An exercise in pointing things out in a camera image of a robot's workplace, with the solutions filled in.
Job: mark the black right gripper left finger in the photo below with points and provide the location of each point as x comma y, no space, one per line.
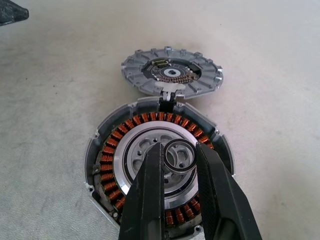
145,200

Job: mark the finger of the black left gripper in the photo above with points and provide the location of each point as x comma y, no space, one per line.
10,12

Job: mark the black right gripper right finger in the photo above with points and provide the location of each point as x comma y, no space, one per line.
225,200

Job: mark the silver spoked rotor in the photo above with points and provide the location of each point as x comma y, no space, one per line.
120,165

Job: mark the white tape roll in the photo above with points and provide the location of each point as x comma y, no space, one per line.
200,77

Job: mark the silver motor housing copper windings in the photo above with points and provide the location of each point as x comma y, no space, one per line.
106,160

